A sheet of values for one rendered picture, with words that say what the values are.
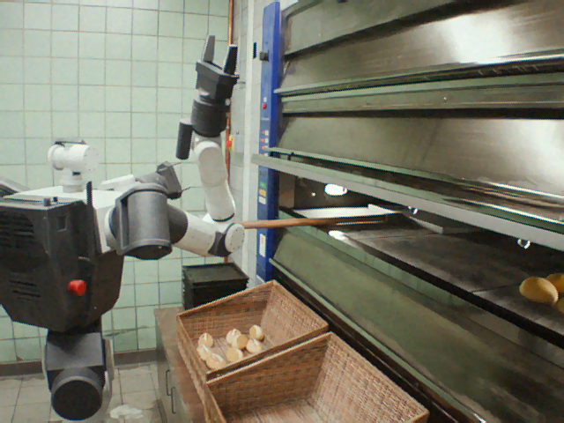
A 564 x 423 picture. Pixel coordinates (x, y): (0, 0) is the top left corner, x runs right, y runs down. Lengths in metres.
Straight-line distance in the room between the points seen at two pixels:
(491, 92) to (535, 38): 0.16
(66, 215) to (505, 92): 0.96
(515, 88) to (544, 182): 0.22
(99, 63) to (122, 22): 0.27
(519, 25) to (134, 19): 2.32
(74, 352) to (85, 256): 0.23
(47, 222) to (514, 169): 0.95
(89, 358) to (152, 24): 2.22
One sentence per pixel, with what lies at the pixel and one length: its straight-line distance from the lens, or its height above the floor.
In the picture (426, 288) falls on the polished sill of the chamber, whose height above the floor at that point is 1.16.
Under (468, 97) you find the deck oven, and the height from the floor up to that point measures 1.66.
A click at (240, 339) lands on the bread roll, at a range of 2.12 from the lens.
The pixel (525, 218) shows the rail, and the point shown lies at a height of 1.44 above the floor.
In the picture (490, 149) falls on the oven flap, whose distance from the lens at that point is 1.11.
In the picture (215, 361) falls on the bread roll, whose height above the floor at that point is 0.63.
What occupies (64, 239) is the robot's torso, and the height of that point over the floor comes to 1.33.
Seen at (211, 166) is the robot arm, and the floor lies 1.47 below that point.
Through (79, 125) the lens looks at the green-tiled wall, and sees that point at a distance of 2.92.
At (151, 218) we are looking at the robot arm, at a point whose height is 1.37.
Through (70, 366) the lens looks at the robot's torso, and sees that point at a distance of 1.16.
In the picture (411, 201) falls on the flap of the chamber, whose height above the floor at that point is 1.41.
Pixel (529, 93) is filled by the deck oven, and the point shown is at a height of 1.66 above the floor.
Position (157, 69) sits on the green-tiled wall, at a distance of 2.96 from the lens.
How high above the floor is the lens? 1.57
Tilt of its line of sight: 10 degrees down
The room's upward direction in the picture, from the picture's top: 2 degrees clockwise
